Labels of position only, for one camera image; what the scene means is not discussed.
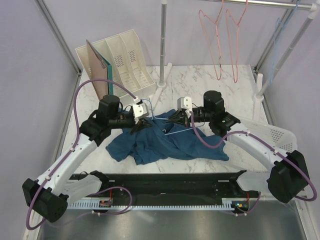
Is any blue t shirt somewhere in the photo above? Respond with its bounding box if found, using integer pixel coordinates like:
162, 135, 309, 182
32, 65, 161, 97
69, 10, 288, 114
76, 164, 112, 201
105, 109, 229, 165

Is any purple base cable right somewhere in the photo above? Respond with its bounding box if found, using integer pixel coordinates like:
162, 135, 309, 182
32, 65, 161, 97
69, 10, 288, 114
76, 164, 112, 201
232, 183, 263, 217

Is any pink wire hanger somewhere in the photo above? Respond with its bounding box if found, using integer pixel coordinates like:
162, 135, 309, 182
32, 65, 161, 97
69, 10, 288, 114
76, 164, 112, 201
225, 0, 249, 84
198, 0, 225, 81

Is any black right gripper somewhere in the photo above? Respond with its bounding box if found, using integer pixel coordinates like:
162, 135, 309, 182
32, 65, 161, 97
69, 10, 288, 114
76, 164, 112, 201
165, 107, 213, 128

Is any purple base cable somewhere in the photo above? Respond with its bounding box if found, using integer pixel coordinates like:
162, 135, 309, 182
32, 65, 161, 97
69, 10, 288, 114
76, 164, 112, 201
44, 186, 136, 227
232, 183, 263, 217

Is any white plastic laundry basket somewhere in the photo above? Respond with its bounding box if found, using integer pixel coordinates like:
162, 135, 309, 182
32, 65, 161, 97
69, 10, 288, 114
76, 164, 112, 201
224, 119, 298, 173

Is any metal clothes rack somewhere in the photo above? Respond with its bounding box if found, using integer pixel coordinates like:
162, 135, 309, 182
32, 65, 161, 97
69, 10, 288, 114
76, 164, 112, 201
156, 0, 315, 121

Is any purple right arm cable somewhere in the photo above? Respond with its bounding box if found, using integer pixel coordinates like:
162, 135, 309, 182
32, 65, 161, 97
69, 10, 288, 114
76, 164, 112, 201
190, 113, 316, 202

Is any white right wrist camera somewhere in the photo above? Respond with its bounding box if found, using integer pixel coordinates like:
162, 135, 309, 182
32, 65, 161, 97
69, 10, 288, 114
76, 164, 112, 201
177, 96, 193, 118

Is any teal folder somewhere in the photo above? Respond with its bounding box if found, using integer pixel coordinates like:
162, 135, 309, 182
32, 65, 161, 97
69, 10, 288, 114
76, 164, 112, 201
100, 55, 114, 95

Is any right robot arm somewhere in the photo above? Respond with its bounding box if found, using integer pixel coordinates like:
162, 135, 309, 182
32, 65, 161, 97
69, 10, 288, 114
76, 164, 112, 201
168, 90, 318, 203

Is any blue wire hanger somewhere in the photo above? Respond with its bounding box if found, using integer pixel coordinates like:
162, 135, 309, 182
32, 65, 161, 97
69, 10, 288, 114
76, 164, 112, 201
267, 0, 300, 86
141, 98, 192, 136

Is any white clothes rack foot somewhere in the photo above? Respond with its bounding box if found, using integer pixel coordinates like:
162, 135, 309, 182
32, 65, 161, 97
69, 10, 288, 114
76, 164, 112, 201
151, 62, 173, 110

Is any white slotted cable duct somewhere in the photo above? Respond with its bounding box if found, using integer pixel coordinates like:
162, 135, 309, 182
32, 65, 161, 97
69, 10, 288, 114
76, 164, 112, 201
67, 198, 235, 211

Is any brown cardboard folder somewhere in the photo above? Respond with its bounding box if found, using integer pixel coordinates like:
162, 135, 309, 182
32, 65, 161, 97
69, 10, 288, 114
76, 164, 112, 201
86, 40, 109, 100

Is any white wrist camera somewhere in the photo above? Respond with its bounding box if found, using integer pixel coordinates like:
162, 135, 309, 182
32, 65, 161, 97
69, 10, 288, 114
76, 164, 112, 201
177, 96, 193, 118
132, 99, 150, 124

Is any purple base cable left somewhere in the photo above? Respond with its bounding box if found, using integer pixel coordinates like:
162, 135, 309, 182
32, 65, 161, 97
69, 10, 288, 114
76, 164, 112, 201
44, 186, 136, 227

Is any white plastic file organizer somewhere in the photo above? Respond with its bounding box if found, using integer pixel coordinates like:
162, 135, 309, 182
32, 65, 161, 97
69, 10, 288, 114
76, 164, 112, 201
75, 29, 157, 98

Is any pink wire hanger right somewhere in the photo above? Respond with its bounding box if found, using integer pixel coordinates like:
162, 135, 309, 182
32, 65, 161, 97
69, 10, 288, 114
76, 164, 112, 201
225, 0, 249, 84

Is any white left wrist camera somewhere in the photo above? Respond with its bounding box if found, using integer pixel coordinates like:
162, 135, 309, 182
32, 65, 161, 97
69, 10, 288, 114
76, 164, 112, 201
132, 99, 150, 124

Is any pink wire hanger left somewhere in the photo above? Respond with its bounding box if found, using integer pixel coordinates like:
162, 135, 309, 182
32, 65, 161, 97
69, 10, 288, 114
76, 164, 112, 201
198, 0, 225, 81

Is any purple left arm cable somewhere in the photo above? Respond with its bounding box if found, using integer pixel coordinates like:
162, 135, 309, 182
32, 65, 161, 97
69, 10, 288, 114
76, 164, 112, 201
25, 78, 140, 230

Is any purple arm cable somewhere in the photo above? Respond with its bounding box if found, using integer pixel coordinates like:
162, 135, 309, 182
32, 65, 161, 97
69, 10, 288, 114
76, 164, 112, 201
25, 78, 140, 230
190, 113, 316, 202

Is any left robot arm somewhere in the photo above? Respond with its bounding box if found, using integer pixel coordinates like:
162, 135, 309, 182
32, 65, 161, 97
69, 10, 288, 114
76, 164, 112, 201
22, 95, 150, 223

